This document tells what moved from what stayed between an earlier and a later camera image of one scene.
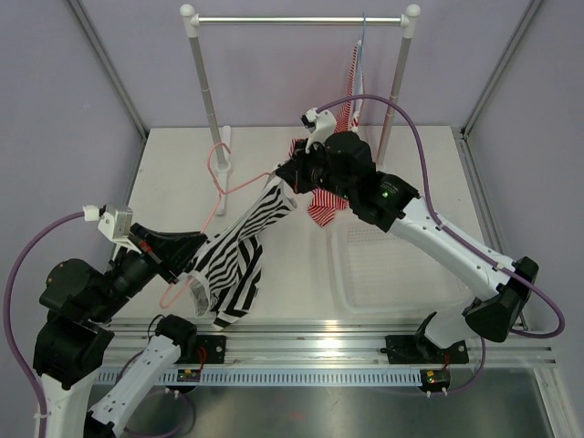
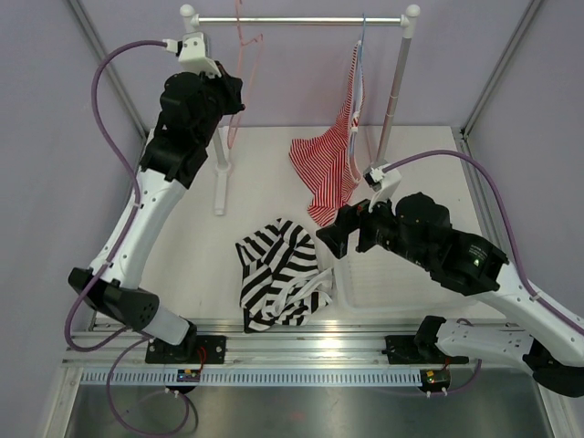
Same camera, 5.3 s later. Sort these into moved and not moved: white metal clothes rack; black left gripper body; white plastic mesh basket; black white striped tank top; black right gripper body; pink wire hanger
Moved: black left gripper body; pink wire hanger; black right gripper body; black white striped tank top
Not moved: white metal clothes rack; white plastic mesh basket
